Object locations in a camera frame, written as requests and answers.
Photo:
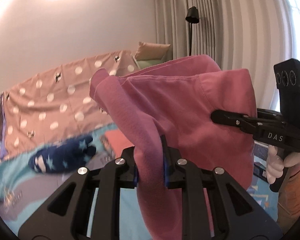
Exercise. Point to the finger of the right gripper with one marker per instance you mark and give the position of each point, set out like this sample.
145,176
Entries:
244,122
269,114

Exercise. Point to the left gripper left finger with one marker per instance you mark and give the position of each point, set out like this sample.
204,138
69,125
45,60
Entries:
88,196

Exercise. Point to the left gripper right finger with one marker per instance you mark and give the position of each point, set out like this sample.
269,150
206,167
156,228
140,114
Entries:
214,205

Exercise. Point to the pink cloth garment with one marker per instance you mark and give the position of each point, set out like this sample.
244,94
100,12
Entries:
176,99

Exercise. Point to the orange sleeved right forearm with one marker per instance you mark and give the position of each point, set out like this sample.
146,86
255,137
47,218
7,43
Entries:
289,198

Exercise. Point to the right white gloved hand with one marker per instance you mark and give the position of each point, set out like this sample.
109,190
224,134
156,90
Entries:
275,164

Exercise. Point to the navy star patterned garment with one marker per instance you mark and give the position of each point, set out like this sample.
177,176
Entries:
65,156

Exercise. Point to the grey patterned folded garment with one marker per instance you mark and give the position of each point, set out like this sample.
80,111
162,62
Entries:
107,147

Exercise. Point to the beige curtain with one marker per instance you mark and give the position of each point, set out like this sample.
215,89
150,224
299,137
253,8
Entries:
251,34

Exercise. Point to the coral folded garment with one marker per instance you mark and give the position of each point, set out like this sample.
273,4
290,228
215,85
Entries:
117,142

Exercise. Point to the pink polka dot sheet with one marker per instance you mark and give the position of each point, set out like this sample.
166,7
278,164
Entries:
55,105

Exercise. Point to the black floor lamp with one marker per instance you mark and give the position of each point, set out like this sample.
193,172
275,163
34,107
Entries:
192,18

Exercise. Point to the green cushion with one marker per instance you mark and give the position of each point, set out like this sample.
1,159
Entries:
146,61

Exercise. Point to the tan cushion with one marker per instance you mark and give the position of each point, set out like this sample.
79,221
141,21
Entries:
151,51

